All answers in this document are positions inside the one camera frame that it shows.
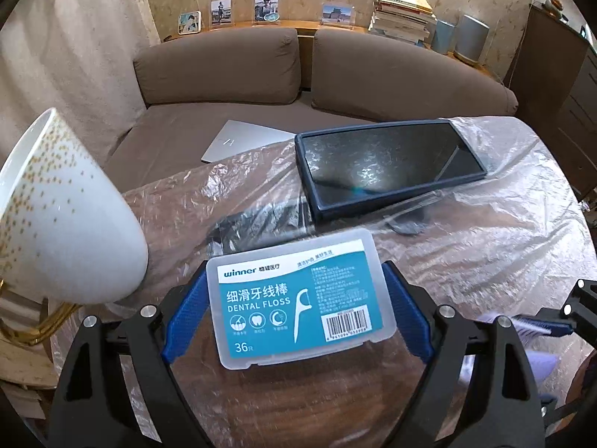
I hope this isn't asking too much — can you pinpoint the beige curtain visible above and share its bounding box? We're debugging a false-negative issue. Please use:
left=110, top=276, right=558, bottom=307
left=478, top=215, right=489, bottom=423
left=0, top=0, right=162, bottom=169

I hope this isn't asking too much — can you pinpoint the large grey speaker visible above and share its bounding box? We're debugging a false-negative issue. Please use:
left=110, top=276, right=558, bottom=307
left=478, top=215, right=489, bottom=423
left=454, top=14, right=490, bottom=63

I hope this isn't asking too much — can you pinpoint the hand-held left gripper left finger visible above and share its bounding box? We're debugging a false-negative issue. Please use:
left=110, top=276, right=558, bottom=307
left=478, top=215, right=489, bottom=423
left=47, top=259, right=210, bottom=448

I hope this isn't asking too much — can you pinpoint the dark wooden cabinet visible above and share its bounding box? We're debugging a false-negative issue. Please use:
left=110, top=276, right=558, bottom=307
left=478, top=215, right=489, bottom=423
left=506, top=2, right=597, bottom=206

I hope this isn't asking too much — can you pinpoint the photo frame with standing figure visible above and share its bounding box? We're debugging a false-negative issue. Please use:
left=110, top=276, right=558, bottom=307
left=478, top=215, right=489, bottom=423
left=211, top=0, right=232, bottom=27

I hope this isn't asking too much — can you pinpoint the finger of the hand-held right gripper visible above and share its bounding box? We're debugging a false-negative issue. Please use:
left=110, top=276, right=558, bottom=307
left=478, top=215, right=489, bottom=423
left=513, top=280, right=597, bottom=337

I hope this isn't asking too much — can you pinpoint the black plastic item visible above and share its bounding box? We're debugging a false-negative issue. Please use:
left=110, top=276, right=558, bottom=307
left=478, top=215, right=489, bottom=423
left=212, top=208, right=311, bottom=262

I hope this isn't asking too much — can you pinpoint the small figurine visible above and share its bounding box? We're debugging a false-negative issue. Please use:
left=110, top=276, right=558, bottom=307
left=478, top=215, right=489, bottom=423
left=543, top=0, right=570, bottom=22

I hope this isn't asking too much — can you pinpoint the brown sofa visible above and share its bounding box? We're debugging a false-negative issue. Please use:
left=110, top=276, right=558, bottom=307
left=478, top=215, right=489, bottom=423
left=105, top=27, right=518, bottom=178

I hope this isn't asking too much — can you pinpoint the clear dental floss box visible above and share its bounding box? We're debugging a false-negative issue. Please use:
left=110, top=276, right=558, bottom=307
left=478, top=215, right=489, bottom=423
left=205, top=228, right=398, bottom=371

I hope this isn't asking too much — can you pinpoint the silver laptop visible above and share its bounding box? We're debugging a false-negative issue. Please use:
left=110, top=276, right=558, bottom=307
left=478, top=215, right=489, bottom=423
left=200, top=120, right=297, bottom=164

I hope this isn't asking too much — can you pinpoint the photo frame with teal picture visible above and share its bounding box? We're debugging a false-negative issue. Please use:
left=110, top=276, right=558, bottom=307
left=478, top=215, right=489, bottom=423
left=178, top=11, right=202, bottom=35

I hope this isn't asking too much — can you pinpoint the photo frame with portrait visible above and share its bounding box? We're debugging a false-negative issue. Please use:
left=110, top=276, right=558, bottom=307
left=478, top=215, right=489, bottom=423
left=254, top=0, right=281, bottom=24

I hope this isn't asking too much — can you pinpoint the stack of books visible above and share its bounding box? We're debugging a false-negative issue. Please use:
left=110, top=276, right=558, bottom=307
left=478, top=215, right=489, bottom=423
left=368, top=0, right=437, bottom=47

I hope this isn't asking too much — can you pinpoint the dark blue framed mirror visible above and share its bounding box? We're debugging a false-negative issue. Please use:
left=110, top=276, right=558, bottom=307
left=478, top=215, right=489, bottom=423
left=295, top=119, right=489, bottom=223

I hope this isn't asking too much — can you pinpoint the small grey speaker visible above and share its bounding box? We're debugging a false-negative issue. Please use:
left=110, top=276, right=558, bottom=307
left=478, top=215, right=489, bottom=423
left=431, top=19, right=457, bottom=54

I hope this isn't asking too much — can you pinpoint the photo frame with building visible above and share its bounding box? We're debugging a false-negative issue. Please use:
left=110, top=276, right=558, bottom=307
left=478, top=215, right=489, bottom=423
left=322, top=2, right=355, bottom=26

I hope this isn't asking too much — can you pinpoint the purple hair roller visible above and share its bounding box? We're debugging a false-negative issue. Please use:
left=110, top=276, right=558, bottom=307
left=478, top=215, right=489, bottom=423
left=520, top=336, right=563, bottom=386

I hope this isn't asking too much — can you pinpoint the white mug with gold handle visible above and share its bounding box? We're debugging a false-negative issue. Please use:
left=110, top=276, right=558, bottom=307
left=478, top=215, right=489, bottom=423
left=0, top=107, right=150, bottom=348

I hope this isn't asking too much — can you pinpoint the wooden chair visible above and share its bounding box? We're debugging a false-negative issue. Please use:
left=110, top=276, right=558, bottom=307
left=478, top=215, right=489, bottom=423
left=0, top=299, right=61, bottom=411

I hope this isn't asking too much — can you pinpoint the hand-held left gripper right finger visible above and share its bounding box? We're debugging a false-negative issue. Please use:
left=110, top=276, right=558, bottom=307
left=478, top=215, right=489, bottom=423
left=380, top=260, right=546, bottom=448

